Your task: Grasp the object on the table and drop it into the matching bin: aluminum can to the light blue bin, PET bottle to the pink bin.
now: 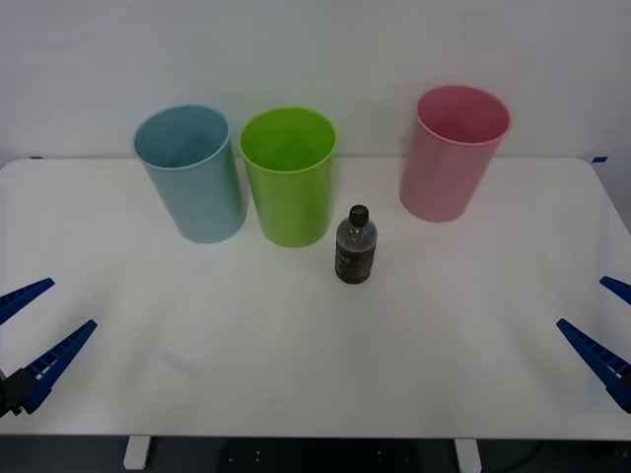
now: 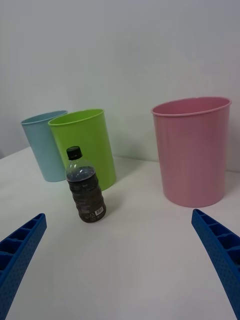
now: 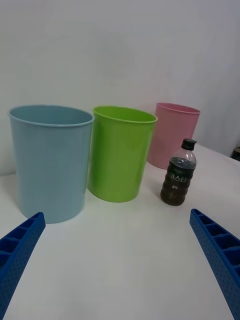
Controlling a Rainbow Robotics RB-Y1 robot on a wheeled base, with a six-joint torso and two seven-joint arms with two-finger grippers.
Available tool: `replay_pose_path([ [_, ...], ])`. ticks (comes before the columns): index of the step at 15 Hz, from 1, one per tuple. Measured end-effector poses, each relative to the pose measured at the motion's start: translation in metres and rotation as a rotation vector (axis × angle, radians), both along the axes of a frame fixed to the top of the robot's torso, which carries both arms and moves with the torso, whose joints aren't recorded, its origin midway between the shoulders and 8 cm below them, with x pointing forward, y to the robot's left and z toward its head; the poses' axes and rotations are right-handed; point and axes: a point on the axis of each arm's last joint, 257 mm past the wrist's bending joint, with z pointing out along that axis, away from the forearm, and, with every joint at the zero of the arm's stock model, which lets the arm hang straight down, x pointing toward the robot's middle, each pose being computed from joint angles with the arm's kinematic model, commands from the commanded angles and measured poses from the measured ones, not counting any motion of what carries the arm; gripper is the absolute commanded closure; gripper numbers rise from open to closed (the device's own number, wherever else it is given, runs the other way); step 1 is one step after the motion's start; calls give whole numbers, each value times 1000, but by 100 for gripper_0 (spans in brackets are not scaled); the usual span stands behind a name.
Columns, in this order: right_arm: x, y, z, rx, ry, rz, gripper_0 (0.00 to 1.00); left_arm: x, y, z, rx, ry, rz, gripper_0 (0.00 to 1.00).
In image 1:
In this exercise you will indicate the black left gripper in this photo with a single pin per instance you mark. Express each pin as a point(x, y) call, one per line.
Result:
point(5, 399)

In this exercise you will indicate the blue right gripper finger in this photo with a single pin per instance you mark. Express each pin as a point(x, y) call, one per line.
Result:
point(618, 287)
point(601, 362)

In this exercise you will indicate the dark plastic bottle black cap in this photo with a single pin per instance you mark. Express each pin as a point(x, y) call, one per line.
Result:
point(356, 251)

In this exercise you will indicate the white table leg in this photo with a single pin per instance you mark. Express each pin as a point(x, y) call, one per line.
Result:
point(467, 455)
point(135, 453)

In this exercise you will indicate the pale blue plastic bin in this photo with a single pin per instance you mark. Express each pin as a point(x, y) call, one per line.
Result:
point(197, 197)

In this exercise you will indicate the pink plastic bin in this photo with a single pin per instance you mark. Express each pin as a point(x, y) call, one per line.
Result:
point(439, 177)

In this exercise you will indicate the green plastic bin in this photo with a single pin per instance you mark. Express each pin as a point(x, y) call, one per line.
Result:
point(291, 207)

